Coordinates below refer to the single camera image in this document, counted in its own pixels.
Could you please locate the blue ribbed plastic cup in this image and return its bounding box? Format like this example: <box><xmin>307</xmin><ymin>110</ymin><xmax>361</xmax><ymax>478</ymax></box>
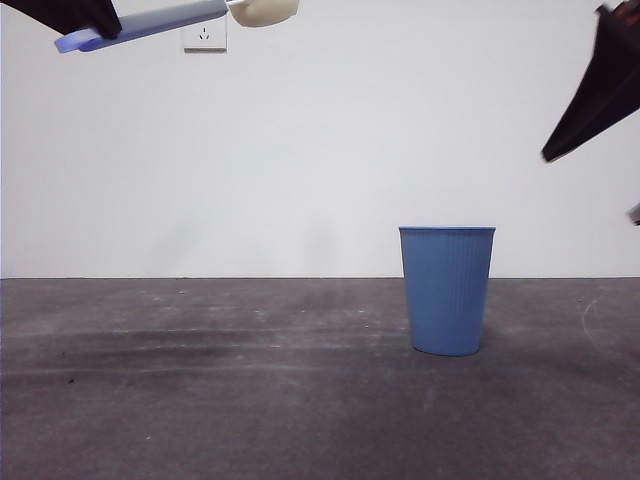
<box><xmin>398</xmin><ymin>225</ymin><xmax>498</xmax><ymax>357</ymax></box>

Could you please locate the grey-handled sponge cup brush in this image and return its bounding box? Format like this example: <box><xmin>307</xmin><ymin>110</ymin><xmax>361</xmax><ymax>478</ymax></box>
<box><xmin>53</xmin><ymin>0</ymin><xmax>301</xmax><ymax>55</ymax></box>

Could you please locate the white wall socket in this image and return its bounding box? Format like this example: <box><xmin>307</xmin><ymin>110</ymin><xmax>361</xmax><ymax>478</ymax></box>
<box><xmin>182</xmin><ymin>21</ymin><xmax>229</xmax><ymax>54</ymax></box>

